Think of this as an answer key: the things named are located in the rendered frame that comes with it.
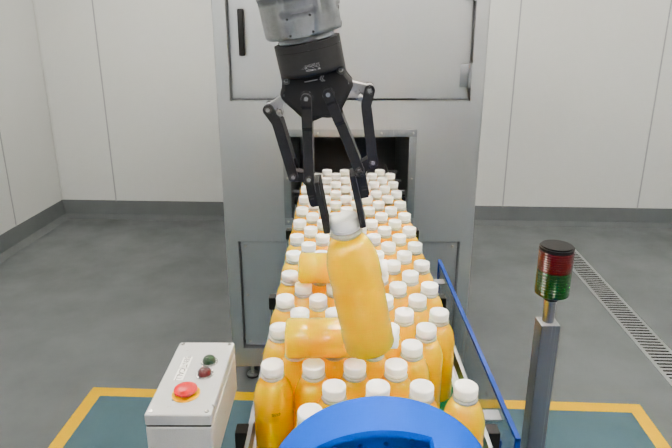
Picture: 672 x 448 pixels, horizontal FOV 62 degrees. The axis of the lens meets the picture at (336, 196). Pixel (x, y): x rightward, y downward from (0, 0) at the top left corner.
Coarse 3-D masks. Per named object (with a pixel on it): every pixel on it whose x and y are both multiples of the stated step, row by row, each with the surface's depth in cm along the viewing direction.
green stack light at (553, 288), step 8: (536, 272) 107; (536, 280) 106; (544, 280) 104; (552, 280) 103; (560, 280) 103; (568, 280) 104; (536, 288) 107; (544, 288) 105; (552, 288) 104; (560, 288) 104; (568, 288) 104; (544, 296) 105; (552, 296) 104; (560, 296) 104; (568, 296) 105
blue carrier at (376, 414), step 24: (336, 408) 65; (360, 408) 64; (384, 408) 64; (408, 408) 64; (432, 408) 66; (312, 432) 63; (336, 432) 61; (360, 432) 60; (384, 432) 60; (408, 432) 60; (432, 432) 61; (456, 432) 64
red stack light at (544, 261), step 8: (544, 256) 104; (552, 256) 102; (560, 256) 102; (568, 256) 102; (544, 264) 104; (552, 264) 103; (560, 264) 102; (568, 264) 102; (544, 272) 104; (552, 272) 103; (560, 272) 103; (568, 272) 103
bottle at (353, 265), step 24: (336, 240) 71; (360, 240) 70; (336, 264) 70; (360, 264) 70; (336, 288) 72; (360, 288) 70; (384, 288) 74; (360, 312) 71; (384, 312) 73; (360, 336) 73; (384, 336) 74
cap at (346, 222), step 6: (336, 216) 71; (342, 216) 71; (348, 216) 70; (354, 216) 70; (330, 222) 70; (336, 222) 69; (342, 222) 69; (348, 222) 69; (354, 222) 69; (330, 228) 71; (336, 228) 69; (342, 228) 69; (348, 228) 69; (354, 228) 70; (336, 234) 70; (342, 234) 70
